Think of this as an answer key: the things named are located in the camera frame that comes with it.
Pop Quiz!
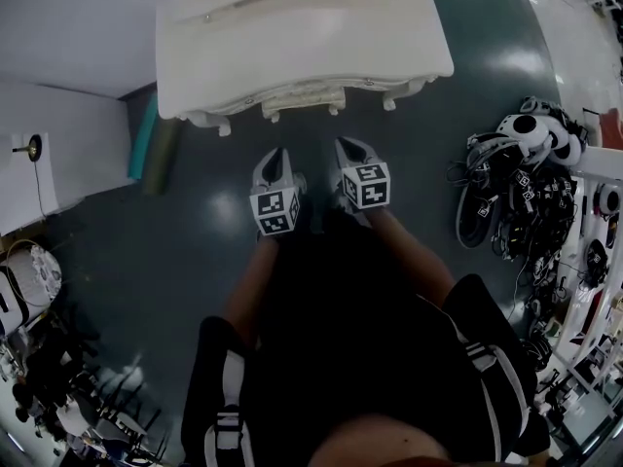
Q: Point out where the person's left forearm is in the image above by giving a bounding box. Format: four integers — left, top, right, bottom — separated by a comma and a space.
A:
226, 233, 283, 340

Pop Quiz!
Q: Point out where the teal rolled mat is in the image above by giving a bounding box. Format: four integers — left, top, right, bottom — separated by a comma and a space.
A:
127, 109, 158, 182

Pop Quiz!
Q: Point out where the person's right white harness strap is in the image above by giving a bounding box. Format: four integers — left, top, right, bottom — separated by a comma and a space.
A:
464, 342, 531, 461

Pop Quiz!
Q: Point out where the person's black clothed body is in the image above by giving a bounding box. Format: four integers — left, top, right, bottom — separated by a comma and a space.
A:
179, 206, 554, 467

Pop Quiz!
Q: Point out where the person's white harness strap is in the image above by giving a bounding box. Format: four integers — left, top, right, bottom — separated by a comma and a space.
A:
203, 350, 247, 467
464, 342, 531, 461

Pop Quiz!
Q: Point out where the patterned round lampshade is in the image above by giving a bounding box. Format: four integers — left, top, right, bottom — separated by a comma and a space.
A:
0, 245, 63, 330

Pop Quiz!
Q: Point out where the white headset helmet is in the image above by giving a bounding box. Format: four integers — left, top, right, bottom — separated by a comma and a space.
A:
495, 95, 585, 167

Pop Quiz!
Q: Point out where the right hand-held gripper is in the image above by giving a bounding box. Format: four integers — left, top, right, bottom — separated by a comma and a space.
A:
334, 136, 392, 211

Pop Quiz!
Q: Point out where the group of dark chairs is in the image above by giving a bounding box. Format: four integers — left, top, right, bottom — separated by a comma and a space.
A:
57, 372, 166, 461

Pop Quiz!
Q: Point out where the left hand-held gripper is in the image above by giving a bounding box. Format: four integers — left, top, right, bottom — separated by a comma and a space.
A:
248, 146, 306, 237

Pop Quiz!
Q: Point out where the brass table lamp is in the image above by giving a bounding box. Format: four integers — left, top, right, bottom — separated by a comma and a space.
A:
12, 133, 46, 164

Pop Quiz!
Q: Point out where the person's left white harness strap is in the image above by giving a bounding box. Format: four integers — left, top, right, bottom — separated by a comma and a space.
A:
203, 350, 247, 467

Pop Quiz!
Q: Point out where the olive rolled mat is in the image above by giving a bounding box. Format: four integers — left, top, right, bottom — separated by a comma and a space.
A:
144, 119, 182, 197

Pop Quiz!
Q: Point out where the white ornate dressing table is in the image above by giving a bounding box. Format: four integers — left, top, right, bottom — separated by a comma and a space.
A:
155, 0, 457, 138

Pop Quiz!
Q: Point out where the person's right forearm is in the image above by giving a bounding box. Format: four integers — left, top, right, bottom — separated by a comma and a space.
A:
367, 209, 457, 310

